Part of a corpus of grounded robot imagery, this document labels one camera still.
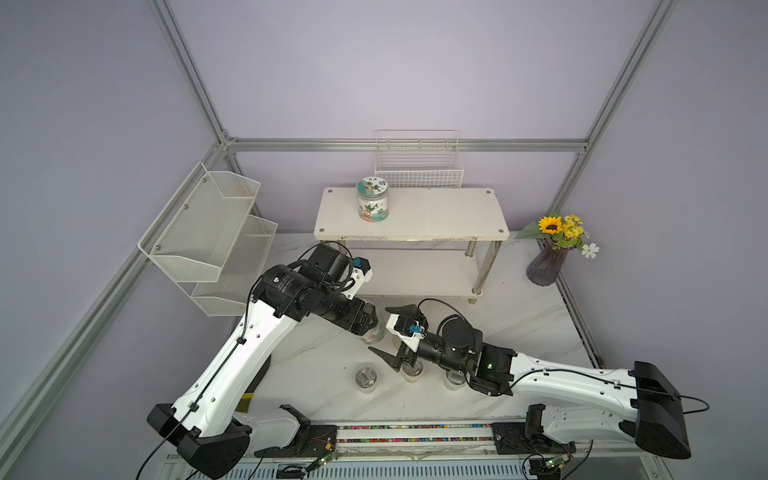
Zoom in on white two-tier shelf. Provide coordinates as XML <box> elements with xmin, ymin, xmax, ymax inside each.
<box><xmin>314</xmin><ymin>187</ymin><xmax>510</xmax><ymax>304</ymax></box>

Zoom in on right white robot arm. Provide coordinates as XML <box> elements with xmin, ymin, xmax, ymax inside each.
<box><xmin>377</xmin><ymin>304</ymin><xmax>692</xmax><ymax>460</ymax></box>

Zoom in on sunflower bouquet in dark vase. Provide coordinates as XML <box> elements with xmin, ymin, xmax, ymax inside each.
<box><xmin>515</xmin><ymin>211</ymin><xmax>600</xmax><ymax>287</ymax></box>

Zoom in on seed jar green plant lid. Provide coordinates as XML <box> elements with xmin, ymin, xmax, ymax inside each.
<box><xmin>356</xmin><ymin>176</ymin><xmax>389</xmax><ymax>222</ymax></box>

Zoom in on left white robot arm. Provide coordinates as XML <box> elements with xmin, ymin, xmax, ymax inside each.
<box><xmin>147</xmin><ymin>257</ymin><xmax>377</xmax><ymax>479</ymax></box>

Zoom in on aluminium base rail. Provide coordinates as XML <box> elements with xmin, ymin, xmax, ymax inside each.
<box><xmin>158</xmin><ymin>416</ymin><xmax>673</xmax><ymax>480</ymax></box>

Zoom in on small clear jar middle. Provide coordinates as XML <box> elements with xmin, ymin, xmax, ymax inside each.
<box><xmin>401</xmin><ymin>359</ymin><xmax>424</xmax><ymax>383</ymax></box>

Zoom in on white wire basket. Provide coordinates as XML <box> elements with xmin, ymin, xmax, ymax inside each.
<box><xmin>374</xmin><ymin>129</ymin><xmax>464</xmax><ymax>188</ymax></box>

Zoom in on white mesh wall rack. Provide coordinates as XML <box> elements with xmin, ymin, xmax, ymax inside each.
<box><xmin>138</xmin><ymin>163</ymin><xmax>278</xmax><ymax>317</ymax></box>

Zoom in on small clear jar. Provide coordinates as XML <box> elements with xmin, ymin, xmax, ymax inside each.
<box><xmin>401</xmin><ymin>359</ymin><xmax>424</xmax><ymax>383</ymax></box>
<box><xmin>444</xmin><ymin>370</ymin><xmax>467</xmax><ymax>391</ymax></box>
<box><xmin>354</xmin><ymin>365</ymin><xmax>379</xmax><ymax>394</ymax></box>

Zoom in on small clear jar right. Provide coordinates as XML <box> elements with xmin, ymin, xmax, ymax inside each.
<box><xmin>444</xmin><ymin>370</ymin><xmax>467</xmax><ymax>391</ymax></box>

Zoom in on black rubber glove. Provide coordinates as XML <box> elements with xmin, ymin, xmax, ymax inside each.
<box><xmin>235</xmin><ymin>356</ymin><xmax>272</xmax><ymax>413</ymax></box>

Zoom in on seed jar purple flower lid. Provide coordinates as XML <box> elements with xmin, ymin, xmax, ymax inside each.
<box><xmin>361</xmin><ymin>320</ymin><xmax>387</xmax><ymax>345</ymax></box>

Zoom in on small clear jar left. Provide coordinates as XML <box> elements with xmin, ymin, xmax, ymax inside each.
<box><xmin>354</xmin><ymin>365</ymin><xmax>379</xmax><ymax>394</ymax></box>

